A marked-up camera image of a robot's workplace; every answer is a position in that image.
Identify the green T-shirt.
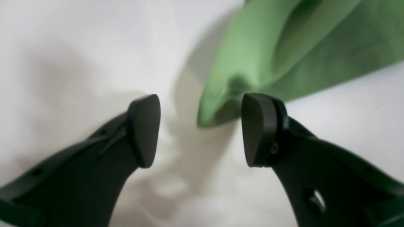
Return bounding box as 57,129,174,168
197,0,404,128

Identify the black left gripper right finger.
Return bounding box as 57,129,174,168
241,93,404,227

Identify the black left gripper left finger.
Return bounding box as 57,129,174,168
0,94,161,227

